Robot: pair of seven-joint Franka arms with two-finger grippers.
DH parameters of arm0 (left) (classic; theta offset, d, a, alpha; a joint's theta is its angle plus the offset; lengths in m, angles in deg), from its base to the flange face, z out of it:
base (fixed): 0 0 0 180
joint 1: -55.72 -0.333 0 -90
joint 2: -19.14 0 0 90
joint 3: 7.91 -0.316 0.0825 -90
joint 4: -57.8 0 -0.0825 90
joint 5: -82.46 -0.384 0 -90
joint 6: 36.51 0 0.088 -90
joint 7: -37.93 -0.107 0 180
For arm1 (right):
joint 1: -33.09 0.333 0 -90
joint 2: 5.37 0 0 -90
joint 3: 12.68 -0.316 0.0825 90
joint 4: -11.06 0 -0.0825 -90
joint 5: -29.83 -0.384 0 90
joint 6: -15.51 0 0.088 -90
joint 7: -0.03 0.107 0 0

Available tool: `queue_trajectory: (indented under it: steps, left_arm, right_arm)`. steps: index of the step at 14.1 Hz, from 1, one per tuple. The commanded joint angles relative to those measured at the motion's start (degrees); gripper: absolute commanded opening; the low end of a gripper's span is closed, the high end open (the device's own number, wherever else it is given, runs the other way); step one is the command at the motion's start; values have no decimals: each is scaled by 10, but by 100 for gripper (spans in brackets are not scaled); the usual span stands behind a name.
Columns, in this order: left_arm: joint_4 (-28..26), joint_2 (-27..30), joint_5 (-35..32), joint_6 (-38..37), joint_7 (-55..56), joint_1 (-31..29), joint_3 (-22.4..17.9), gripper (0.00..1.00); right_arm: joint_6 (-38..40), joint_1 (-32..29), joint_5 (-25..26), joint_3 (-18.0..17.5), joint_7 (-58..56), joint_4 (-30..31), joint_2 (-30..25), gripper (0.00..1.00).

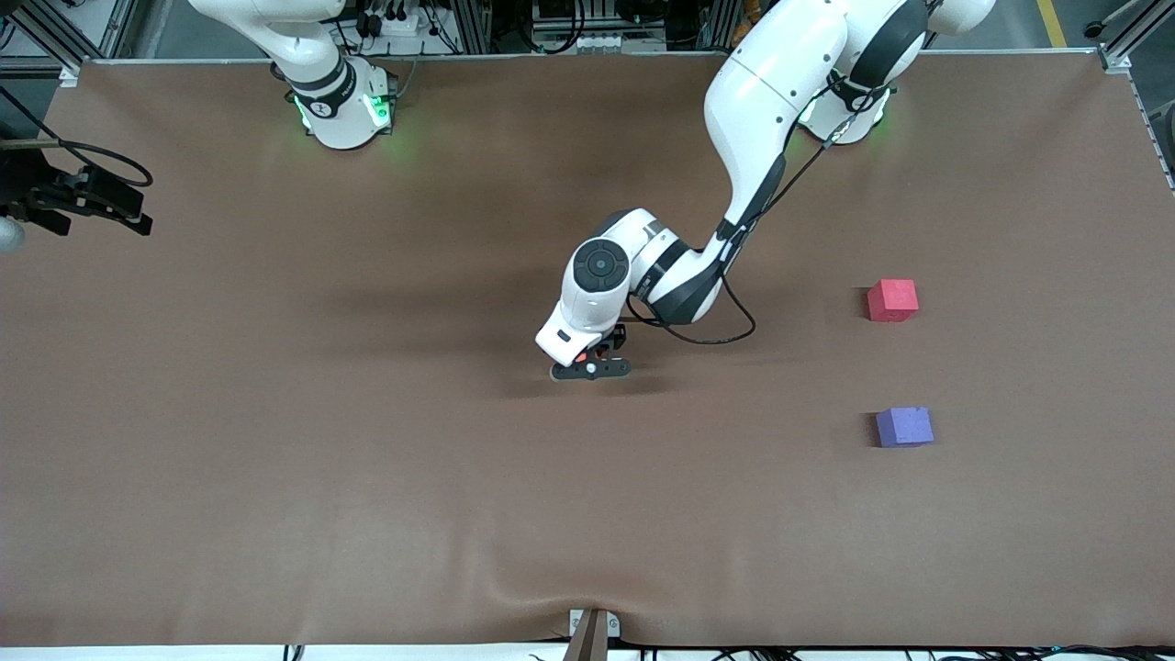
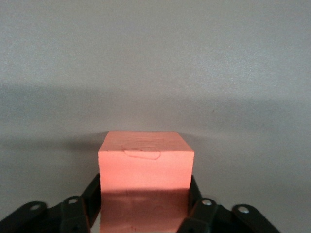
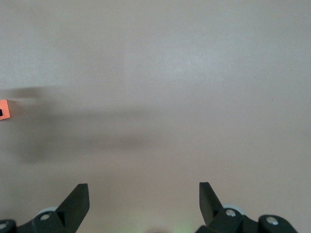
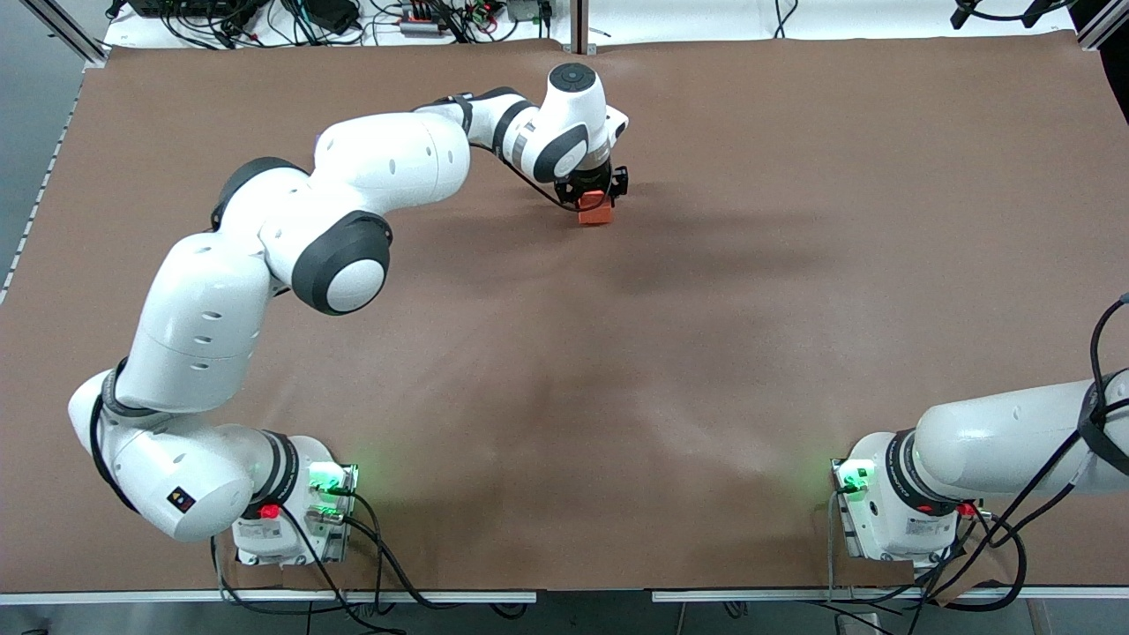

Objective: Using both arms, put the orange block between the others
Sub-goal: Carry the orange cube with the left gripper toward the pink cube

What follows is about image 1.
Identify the aluminium frame profile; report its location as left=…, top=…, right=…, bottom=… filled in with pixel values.
left=0, top=0, right=139, bottom=88
left=1083, top=0, right=1175, bottom=76

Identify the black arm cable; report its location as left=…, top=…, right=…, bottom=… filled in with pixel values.
left=0, top=83, right=154, bottom=190
left=624, top=69, right=897, bottom=347

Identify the white power strip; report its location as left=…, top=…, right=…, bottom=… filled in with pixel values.
left=370, top=7, right=423, bottom=39

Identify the purple foam block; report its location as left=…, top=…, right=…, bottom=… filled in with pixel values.
left=874, top=407, right=935, bottom=449

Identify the metal table clamp bracket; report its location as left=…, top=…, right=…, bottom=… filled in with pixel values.
left=568, top=609, right=621, bottom=640

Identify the brown table mat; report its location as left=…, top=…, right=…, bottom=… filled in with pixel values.
left=0, top=52, right=1175, bottom=649

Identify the red foam block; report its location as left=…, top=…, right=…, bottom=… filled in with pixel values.
left=867, top=279, right=920, bottom=323

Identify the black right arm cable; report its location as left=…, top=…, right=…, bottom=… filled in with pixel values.
left=0, top=83, right=154, bottom=190

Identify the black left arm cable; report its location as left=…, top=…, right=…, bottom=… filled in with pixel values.
left=624, top=69, right=897, bottom=347

